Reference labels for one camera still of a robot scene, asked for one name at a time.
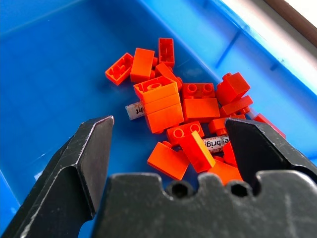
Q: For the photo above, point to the dark brown edge strip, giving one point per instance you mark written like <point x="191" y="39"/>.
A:
<point x="294" y="17"/>

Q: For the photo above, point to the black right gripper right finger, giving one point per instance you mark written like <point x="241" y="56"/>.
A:
<point x="257" y="148"/>

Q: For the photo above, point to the blue plastic bin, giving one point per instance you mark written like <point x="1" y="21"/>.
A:
<point x="62" y="74"/>

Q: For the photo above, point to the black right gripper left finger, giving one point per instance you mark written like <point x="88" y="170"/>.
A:
<point x="62" y="188"/>

